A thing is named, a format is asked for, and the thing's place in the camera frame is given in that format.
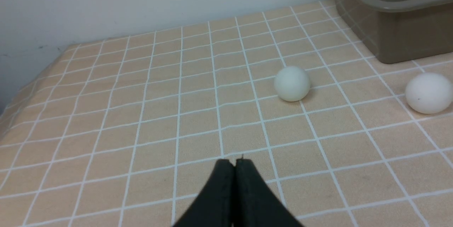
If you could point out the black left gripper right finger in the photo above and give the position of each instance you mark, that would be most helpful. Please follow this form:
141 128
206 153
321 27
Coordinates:
257 206

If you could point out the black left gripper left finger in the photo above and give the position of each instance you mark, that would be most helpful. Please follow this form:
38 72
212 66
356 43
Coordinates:
212 206

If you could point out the white table-tennis ball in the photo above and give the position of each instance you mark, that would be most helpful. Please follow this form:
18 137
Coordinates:
292 84
429 93

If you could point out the beige checkered tablecloth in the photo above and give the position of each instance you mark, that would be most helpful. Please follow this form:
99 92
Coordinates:
125 132

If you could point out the olive green plastic bin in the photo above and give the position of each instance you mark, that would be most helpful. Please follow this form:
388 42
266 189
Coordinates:
400 30

